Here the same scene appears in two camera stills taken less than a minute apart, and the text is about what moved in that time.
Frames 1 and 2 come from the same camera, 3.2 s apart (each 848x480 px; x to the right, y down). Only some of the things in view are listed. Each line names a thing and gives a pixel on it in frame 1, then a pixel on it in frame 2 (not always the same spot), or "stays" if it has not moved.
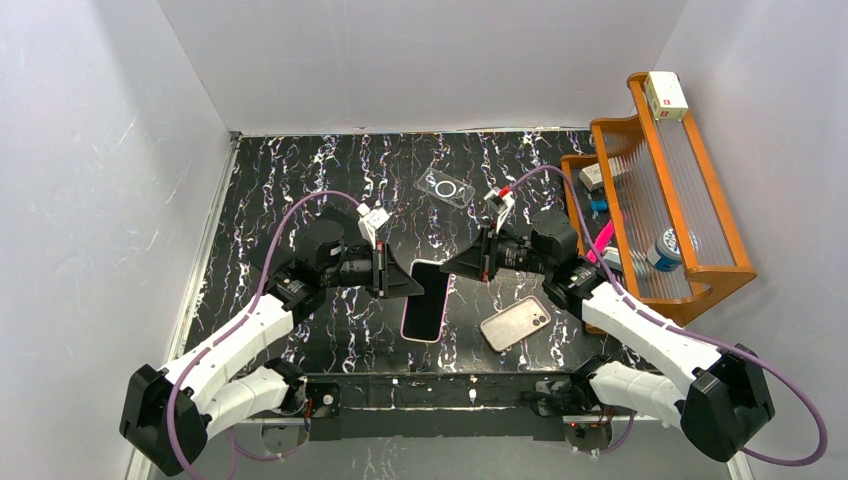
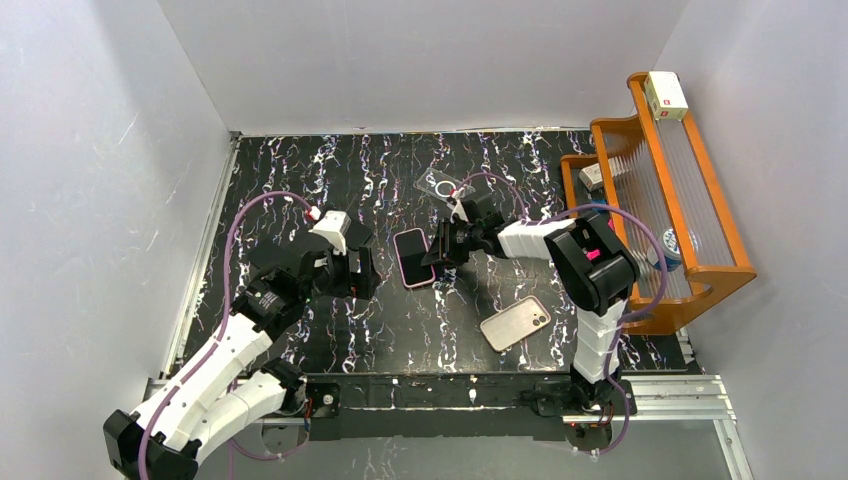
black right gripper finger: (479, 259) → (443, 249)
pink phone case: (423, 315) → (412, 249)
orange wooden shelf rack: (649, 211) stays
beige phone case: (507, 327) stays
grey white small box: (592, 177) stays
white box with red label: (665, 96) stays
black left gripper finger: (398, 286) → (344, 284)
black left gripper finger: (394, 281) → (369, 279)
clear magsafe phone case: (445, 187) stays
